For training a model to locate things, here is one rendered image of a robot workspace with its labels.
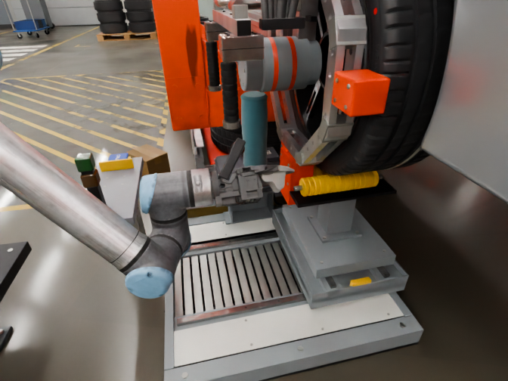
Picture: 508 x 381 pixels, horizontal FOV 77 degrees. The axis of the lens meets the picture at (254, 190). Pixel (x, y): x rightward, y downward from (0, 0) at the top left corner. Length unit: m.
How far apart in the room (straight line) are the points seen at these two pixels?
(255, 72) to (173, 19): 0.54
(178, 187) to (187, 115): 0.69
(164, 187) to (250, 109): 0.44
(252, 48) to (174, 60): 0.66
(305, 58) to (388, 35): 0.26
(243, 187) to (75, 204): 0.35
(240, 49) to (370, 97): 0.28
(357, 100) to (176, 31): 0.85
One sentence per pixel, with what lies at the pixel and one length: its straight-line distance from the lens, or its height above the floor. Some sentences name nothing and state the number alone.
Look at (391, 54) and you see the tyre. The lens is 0.72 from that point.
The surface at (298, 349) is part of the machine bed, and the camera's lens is 1.12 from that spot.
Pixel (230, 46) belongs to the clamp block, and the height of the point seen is 0.93.
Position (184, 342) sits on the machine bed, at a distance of 1.16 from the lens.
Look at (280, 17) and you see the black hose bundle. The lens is 0.73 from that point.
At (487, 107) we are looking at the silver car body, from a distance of 0.63.
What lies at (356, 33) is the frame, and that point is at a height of 0.95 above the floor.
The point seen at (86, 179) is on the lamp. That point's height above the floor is 0.60.
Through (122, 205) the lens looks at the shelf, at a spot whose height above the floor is 0.45.
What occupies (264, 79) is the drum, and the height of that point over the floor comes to 0.83.
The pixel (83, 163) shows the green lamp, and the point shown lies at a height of 0.65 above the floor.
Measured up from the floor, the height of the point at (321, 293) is 0.16.
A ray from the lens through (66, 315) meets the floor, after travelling 1.48.
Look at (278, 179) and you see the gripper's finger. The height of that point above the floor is 0.63.
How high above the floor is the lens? 1.03
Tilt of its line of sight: 32 degrees down
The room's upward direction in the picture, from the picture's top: 1 degrees counter-clockwise
